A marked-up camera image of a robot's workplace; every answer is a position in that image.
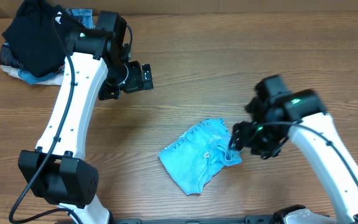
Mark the dark folded printed garment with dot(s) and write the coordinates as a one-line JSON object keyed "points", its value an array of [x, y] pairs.
{"points": [[7, 58]]}

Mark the folded beige garment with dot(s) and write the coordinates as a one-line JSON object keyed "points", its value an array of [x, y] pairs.
{"points": [[50, 79]]}

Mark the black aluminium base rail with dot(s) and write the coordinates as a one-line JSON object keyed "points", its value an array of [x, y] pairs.
{"points": [[248, 219]]}

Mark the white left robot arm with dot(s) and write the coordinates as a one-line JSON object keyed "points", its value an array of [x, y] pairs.
{"points": [[97, 67]]}

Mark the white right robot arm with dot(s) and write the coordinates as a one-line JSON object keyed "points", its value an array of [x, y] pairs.
{"points": [[311, 129]]}

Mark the light blue t-shirt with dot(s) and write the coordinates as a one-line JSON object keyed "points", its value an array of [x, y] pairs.
{"points": [[199, 154]]}

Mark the black folded t-shirt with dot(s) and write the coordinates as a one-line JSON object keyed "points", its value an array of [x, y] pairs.
{"points": [[35, 34]]}

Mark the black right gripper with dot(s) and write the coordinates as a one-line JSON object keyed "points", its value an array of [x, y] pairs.
{"points": [[243, 137]]}

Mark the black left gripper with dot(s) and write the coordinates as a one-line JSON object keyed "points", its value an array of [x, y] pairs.
{"points": [[136, 82]]}

